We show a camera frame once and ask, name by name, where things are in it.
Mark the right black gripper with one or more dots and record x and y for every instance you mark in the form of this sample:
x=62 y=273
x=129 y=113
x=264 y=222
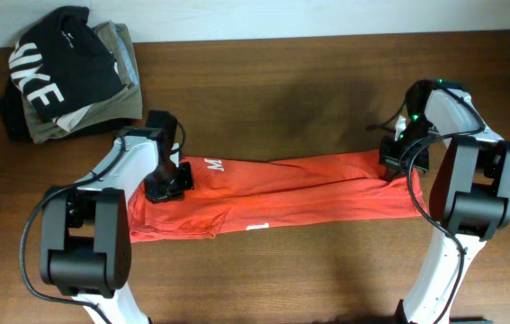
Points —
x=391 y=161

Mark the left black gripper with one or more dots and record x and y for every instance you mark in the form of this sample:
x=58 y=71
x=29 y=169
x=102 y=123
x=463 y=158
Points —
x=155 y=193

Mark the red orange t-shirt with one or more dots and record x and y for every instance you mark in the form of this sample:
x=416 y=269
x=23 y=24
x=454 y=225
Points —
x=234 y=195

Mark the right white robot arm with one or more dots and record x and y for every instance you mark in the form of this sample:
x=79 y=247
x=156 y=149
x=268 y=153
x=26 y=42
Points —
x=458 y=178

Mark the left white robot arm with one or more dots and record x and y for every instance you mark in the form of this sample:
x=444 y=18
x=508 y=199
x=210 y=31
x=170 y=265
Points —
x=85 y=248

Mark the olive folded garment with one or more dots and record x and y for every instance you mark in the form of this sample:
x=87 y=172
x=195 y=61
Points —
x=126 y=104

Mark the white folded garment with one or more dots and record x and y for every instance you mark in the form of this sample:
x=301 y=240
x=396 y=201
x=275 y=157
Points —
x=69 y=121

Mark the light blue folded garment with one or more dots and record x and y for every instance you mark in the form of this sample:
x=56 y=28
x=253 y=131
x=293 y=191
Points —
x=126 y=56

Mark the black folded shirt white letters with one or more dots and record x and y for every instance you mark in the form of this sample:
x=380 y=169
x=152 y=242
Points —
x=61 y=66

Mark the black folded garment bottom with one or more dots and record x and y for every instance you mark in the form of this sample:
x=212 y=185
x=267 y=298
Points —
x=11 y=113

